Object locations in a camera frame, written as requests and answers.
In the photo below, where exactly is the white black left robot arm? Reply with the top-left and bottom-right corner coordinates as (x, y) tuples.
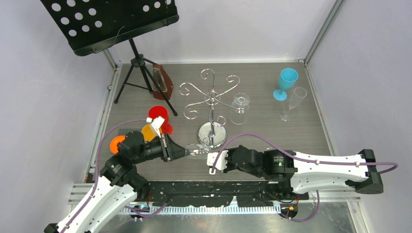
(44, 131), (188, 233)

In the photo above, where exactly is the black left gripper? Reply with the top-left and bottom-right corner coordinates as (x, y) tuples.
(134, 132), (191, 163)

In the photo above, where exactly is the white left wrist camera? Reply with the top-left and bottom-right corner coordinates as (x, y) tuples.
(146, 116), (165, 138)

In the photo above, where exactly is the blue wine glass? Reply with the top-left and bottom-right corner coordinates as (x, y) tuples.
(273, 68), (299, 101)

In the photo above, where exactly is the chrome wine glass rack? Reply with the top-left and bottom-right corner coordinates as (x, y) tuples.
(179, 68), (240, 149)

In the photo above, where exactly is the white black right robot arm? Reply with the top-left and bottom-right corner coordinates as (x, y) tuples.
(207, 145), (384, 199)

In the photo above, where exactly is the black music stand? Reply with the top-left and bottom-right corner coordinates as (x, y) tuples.
(42, 0), (179, 106)

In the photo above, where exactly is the red wine glass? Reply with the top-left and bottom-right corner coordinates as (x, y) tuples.
(148, 105), (173, 135)

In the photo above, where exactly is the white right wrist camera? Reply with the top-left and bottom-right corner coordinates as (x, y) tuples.
(206, 150), (228, 175)

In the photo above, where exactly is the yellow wine glass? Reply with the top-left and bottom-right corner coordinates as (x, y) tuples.
(141, 124), (157, 142)

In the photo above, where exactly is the orange curved toy tube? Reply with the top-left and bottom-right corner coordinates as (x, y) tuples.
(109, 135), (126, 154)

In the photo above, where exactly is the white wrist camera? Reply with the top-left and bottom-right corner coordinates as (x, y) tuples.
(206, 150), (228, 175)
(146, 116), (165, 138)

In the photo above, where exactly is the grey building baseplate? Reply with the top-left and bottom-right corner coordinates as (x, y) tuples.
(118, 128), (141, 135)

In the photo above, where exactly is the brown wooden metronome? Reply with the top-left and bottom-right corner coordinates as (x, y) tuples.
(152, 64), (173, 100)

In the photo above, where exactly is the clear ribbed wine glass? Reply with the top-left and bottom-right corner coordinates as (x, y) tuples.
(229, 93), (250, 125)

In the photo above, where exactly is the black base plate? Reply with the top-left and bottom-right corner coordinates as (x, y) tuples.
(134, 181), (309, 207)

